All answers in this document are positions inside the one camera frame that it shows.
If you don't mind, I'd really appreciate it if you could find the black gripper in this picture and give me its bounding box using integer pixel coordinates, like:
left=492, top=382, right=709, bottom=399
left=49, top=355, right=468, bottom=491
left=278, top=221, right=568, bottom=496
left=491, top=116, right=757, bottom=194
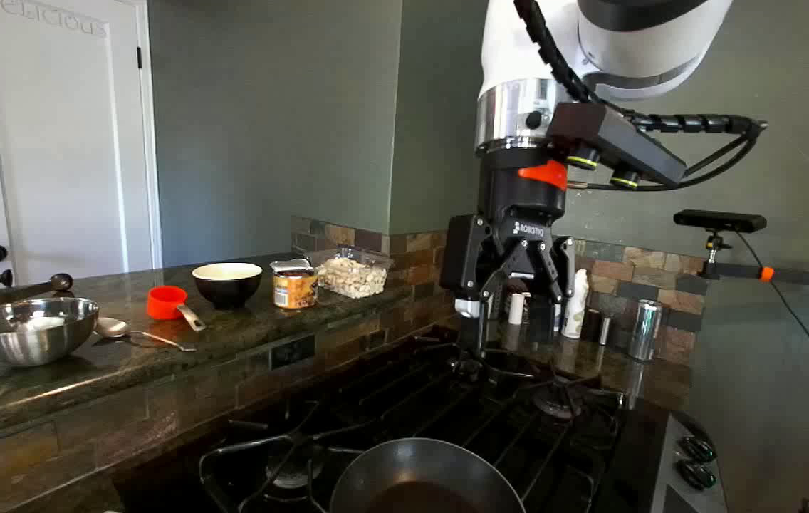
left=464, top=140, right=579, bottom=337

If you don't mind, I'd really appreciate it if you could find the metal spoon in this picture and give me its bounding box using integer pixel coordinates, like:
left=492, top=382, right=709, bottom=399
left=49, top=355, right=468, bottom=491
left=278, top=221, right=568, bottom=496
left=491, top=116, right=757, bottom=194
left=90, top=314, right=200, bottom=355

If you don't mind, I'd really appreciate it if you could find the black bowl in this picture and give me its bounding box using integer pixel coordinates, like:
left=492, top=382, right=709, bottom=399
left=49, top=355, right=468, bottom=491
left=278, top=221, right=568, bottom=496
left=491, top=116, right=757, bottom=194
left=187, top=260, right=266, bottom=311

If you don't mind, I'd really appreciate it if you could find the steel mixing bowl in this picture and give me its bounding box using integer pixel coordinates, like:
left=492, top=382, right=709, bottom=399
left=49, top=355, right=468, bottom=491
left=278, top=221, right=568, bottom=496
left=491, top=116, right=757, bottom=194
left=0, top=293, right=102, bottom=371

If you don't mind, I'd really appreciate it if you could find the small white cup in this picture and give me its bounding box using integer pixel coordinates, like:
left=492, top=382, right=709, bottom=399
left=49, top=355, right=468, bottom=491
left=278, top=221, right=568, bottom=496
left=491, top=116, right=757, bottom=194
left=503, top=287, right=532, bottom=331

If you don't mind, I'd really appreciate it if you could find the white plastic bottle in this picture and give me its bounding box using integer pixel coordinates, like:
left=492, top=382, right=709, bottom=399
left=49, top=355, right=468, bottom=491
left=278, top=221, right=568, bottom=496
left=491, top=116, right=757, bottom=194
left=562, top=266, right=593, bottom=342

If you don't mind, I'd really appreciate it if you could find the black shaker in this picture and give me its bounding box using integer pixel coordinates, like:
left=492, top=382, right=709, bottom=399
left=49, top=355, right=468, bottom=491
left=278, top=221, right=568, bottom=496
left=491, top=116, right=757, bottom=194
left=580, top=307, right=616, bottom=347

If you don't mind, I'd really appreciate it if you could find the orange wrist clip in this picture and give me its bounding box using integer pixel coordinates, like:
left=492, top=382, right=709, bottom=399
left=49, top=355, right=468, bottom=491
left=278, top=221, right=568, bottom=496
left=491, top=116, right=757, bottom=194
left=516, top=156, right=572, bottom=190

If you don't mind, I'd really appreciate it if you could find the silver metal can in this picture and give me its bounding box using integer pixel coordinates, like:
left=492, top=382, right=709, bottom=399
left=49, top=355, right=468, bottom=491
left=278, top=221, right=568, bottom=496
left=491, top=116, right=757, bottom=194
left=626, top=297, right=663, bottom=364

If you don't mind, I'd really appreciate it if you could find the black gas stove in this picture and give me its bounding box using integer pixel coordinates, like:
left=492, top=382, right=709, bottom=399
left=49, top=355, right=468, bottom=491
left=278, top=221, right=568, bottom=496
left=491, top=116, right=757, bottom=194
left=117, top=325, right=729, bottom=513

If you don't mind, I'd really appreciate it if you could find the white pumpkin seeds pile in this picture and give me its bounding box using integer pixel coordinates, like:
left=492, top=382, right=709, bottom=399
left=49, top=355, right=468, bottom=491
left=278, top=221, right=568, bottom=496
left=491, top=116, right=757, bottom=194
left=317, top=254, right=388, bottom=300

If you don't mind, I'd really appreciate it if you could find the clear plastic food bag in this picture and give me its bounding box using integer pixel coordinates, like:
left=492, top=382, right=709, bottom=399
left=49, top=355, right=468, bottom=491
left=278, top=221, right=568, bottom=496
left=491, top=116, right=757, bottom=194
left=314, top=244, right=394, bottom=301

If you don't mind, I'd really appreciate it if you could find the dark frying pan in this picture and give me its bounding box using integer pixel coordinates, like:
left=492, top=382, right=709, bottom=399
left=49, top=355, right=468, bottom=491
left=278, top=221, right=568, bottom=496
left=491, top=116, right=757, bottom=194
left=327, top=432, right=529, bottom=513

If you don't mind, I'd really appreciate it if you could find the open nut can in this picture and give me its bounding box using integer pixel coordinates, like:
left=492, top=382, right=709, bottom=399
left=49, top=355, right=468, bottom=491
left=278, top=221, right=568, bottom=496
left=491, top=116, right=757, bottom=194
left=267, top=257, right=318, bottom=314

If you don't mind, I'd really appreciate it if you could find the black stove knob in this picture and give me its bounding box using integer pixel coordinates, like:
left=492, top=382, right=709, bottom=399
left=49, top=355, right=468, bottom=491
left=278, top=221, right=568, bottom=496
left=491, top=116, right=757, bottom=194
left=674, top=432, right=719, bottom=468
left=674, top=458, right=721, bottom=492

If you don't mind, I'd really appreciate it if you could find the orange measuring cup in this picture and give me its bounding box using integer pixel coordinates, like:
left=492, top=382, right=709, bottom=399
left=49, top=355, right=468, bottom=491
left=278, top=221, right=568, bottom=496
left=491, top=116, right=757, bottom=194
left=142, top=281, right=207, bottom=337

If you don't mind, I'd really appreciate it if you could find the black rod with ball end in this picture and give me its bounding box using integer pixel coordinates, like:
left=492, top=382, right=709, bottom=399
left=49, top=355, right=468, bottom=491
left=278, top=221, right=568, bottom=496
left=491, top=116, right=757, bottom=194
left=0, top=271, right=76, bottom=307

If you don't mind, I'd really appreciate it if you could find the white door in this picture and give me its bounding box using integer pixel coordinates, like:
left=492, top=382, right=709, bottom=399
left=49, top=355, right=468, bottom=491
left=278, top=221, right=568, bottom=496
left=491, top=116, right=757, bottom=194
left=0, top=0, right=164, bottom=290

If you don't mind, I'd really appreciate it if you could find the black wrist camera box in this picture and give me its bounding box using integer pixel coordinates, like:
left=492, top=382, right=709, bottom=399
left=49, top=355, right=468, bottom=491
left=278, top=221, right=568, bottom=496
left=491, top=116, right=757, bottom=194
left=438, top=210, right=482, bottom=297

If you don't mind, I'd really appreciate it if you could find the black cable junction box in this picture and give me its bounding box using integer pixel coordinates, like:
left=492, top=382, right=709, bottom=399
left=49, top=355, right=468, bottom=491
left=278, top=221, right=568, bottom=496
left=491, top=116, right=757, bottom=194
left=545, top=100, right=689, bottom=187

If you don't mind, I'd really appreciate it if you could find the black camera on stand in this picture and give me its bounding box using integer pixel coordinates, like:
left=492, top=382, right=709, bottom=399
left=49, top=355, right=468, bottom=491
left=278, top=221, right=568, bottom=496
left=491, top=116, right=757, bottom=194
left=673, top=209, right=770, bottom=236

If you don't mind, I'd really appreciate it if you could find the dark wall outlet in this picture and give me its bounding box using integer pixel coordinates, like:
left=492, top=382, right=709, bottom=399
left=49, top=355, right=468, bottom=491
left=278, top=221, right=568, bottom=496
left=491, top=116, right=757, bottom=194
left=267, top=331, right=318, bottom=372

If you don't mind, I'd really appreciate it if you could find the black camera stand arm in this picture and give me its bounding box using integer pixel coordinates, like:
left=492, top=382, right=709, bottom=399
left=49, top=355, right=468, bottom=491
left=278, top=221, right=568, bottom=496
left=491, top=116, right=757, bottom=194
left=699, top=230, right=809, bottom=307

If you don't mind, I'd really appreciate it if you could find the thin black camera cable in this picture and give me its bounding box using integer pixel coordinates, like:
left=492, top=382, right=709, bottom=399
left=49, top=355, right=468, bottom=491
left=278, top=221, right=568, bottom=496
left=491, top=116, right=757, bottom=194
left=733, top=230, right=809, bottom=437

